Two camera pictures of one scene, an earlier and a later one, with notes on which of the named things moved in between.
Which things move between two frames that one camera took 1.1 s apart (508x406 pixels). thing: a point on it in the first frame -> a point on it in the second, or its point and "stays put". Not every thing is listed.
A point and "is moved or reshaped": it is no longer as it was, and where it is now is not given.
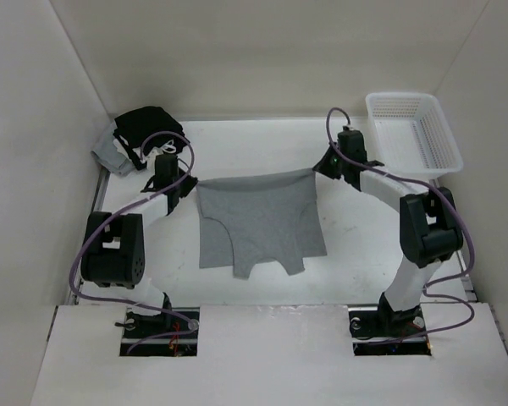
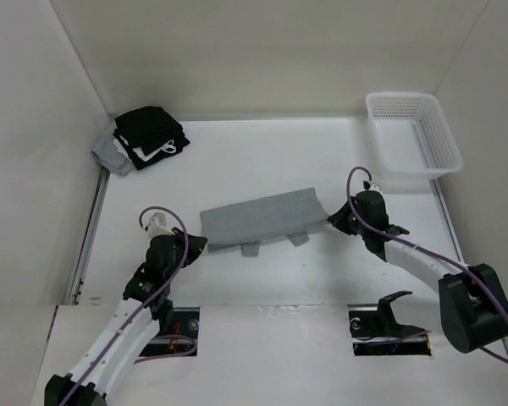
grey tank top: x=245 y=218 is moved or reshaped
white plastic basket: x=408 y=134 stays put
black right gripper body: x=332 y=164 -> x=348 y=222
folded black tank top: x=133 y=128 stays put
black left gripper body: x=185 y=186 -> x=179 y=249
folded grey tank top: x=107 y=151 stays put
